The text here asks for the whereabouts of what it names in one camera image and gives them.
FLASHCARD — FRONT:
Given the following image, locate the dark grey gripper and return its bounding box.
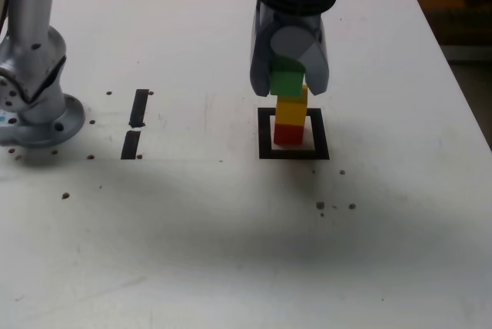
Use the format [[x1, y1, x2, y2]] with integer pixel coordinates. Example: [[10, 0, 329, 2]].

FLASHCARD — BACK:
[[248, 1, 331, 98]]

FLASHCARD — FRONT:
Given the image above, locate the green cube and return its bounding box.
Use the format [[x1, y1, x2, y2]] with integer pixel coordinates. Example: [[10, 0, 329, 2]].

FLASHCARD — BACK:
[[269, 55, 306, 96]]

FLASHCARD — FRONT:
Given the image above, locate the yellow cube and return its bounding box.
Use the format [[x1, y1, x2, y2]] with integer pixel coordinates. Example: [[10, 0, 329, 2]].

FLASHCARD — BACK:
[[275, 85, 309, 126]]

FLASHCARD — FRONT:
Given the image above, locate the red cube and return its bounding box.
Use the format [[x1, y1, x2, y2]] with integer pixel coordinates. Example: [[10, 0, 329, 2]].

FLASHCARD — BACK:
[[273, 122, 304, 145]]

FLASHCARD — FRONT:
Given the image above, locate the black tape square outline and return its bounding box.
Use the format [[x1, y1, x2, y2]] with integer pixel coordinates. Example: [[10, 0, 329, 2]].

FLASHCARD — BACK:
[[257, 107, 331, 161]]

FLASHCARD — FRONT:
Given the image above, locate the black tape strip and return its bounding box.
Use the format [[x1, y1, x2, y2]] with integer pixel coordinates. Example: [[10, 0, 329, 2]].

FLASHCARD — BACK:
[[120, 88, 150, 161]]

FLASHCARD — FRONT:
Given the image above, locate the brown wooden background furniture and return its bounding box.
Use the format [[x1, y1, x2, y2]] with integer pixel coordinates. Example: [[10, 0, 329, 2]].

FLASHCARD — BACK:
[[397, 0, 492, 61]]

